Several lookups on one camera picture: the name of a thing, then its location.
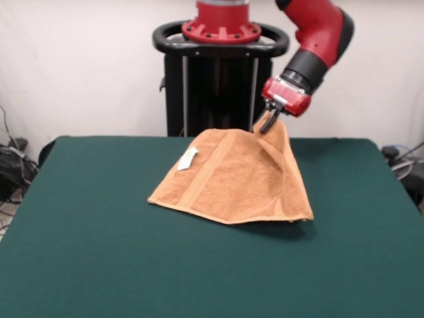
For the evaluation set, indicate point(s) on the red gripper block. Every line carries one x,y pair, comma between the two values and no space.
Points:
288,96

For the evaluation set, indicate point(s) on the orange terry towel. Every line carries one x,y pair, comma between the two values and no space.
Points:
238,185

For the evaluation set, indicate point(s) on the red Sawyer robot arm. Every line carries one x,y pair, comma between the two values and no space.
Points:
318,33

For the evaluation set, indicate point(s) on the small black device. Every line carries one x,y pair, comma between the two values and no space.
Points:
391,151
19,143

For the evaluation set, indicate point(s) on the grey round stand base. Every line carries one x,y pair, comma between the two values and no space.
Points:
401,169

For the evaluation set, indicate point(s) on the black bulky object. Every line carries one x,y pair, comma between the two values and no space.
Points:
415,187

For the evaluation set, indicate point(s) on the dark green table cloth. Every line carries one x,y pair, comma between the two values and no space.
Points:
99,248

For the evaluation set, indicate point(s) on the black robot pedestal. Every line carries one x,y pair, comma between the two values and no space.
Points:
215,99

